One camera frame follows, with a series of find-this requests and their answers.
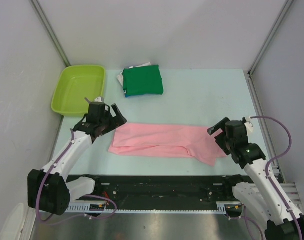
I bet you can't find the pink t-shirt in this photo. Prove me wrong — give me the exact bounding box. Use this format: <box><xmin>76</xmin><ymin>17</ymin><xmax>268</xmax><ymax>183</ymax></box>
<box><xmin>108</xmin><ymin>123</ymin><xmax>227</xmax><ymax>166</ymax></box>

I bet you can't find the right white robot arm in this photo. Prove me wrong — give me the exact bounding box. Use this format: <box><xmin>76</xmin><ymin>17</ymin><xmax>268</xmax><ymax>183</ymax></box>
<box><xmin>207</xmin><ymin>117</ymin><xmax>304</xmax><ymax>240</ymax></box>

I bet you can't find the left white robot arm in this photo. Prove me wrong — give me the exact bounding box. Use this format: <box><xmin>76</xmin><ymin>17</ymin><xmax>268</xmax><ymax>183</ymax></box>
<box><xmin>27</xmin><ymin>101</ymin><xmax>127</xmax><ymax>216</ymax></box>

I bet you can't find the lime green plastic tub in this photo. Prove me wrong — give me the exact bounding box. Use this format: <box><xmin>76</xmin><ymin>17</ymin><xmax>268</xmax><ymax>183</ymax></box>
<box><xmin>51</xmin><ymin>65</ymin><xmax>105</xmax><ymax>117</ymax></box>

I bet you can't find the white folded t-shirt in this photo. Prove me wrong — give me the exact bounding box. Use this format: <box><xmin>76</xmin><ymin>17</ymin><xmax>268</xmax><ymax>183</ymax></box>
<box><xmin>116</xmin><ymin>62</ymin><xmax>151</xmax><ymax>86</ymax></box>

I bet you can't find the green folded t-shirt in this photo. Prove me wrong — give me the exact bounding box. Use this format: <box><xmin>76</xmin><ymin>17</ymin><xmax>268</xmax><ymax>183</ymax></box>
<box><xmin>122</xmin><ymin>65</ymin><xmax>164</xmax><ymax>96</ymax></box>

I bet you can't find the aluminium extrusion crossbar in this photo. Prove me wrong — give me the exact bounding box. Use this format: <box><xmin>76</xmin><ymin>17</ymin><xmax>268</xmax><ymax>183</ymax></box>
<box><xmin>280</xmin><ymin>183</ymin><xmax>301</xmax><ymax>204</ymax></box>

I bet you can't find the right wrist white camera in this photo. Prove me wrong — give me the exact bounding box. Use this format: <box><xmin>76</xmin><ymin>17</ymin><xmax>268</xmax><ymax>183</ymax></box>
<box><xmin>242</xmin><ymin>116</ymin><xmax>254</xmax><ymax>134</ymax></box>

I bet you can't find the wrist white camera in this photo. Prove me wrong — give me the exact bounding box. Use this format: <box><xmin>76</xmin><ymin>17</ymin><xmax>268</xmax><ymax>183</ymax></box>
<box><xmin>84</xmin><ymin>96</ymin><xmax>104</xmax><ymax>104</ymax></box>
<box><xmin>242</xmin><ymin>116</ymin><xmax>254</xmax><ymax>134</ymax></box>

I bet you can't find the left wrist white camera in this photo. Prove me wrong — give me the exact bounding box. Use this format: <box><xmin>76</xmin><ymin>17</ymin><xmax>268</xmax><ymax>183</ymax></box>
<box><xmin>84</xmin><ymin>96</ymin><xmax>104</xmax><ymax>104</ymax></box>

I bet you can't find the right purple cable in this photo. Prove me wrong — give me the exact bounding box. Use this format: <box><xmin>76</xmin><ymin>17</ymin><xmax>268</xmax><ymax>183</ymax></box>
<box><xmin>241</xmin><ymin>115</ymin><xmax>304</xmax><ymax>240</ymax></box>

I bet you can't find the purple cable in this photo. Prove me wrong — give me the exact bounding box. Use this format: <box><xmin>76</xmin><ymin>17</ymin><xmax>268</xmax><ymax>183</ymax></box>
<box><xmin>241</xmin><ymin>115</ymin><xmax>304</xmax><ymax>240</ymax></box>
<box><xmin>34</xmin><ymin>129</ymin><xmax>117</xmax><ymax>227</ymax></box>

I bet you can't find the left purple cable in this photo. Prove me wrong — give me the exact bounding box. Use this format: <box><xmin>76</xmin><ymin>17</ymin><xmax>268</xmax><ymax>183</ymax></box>
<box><xmin>34</xmin><ymin>129</ymin><xmax>117</xmax><ymax>227</ymax></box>

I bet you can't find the right aluminium corner post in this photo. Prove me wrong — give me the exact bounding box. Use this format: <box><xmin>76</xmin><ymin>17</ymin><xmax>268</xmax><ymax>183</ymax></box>
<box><xmin>249</xmin><ymin>0</ymin><xmax>295</xmax><ymax>76</ymax></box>

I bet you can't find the aluminium corner post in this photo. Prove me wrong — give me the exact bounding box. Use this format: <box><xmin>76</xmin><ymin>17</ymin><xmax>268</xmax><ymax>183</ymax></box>
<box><xmin>29</xmin><ymin>0</ymin><xmax>71</xmax><ymax>68</ymax></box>
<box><xmin>249</xmin><ymin>0</ymin><xmax>295</xmax><ymax>76</ymax></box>

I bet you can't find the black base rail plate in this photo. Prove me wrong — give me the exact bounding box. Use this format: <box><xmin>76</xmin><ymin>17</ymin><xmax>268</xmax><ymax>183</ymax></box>
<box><xmin>64</xmin><ymin>174</ymin><xmax>254</xmax><ymax>218</ymax></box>

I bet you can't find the white slotted cable duct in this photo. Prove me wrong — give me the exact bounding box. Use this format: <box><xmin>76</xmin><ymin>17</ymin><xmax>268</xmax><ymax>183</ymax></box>
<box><xmin>66</xmin><ymin>200</ymin><xmax>242</xmax><ymax>215</ymax></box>

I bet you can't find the left aluminium corner post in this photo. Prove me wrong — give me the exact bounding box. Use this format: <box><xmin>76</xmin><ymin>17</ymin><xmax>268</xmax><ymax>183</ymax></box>
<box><xmin>29</xmin><ymin>0</ymin><xmax>71</xmax><ymax>68</ymax></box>

